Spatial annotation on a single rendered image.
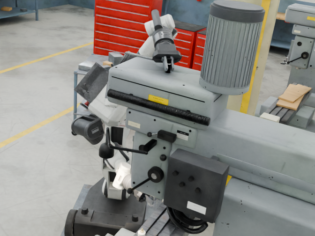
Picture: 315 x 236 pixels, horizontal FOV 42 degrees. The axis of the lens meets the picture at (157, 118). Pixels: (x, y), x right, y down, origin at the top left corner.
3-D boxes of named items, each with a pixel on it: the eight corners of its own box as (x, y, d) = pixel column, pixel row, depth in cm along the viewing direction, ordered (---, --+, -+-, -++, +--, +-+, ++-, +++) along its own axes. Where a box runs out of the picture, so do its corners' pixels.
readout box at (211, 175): (161, 206, 150) (167, 157, 141) (171, 194, 157) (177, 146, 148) (212, 226, 142) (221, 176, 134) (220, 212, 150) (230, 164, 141)
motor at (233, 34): (191, 86, 159) (203, 3, 146) (208, 74, 176) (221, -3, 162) (240, 99, 152) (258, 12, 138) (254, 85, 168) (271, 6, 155)
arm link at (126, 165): (121, 166, 210) (119, 158, 223) (114, 181, 211) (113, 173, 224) (132, 170, 211) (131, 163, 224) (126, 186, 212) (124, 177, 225)
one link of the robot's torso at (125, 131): (105, 160, 285) (109, 96, 269) (130, 163, 284) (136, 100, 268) (100, 170, 271) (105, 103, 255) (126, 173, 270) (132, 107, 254)
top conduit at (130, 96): (106, 97, 171) (107, 90, 170) (111, 94, 175) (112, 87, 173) (206, 127, 154) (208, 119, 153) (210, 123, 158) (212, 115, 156)
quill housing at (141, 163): (127, 189, 192) (132, 129, 179) (147, 170, 209) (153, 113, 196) (163, 203, 185) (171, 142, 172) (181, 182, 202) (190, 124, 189)
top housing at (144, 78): (104, 102, 177) (106, 66, 170) (134, 85, 199) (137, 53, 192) (206, 133, 160) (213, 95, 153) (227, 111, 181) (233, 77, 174)
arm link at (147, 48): (181, 29, 214) (157, 60, 226) (162, 13, 214) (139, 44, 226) (175, 35, 204) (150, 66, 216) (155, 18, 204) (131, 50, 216)
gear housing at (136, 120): (123, 128, 178) (124, 107, 174) (149, 110, 199) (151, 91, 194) (194, 151, 166) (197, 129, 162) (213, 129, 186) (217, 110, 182)
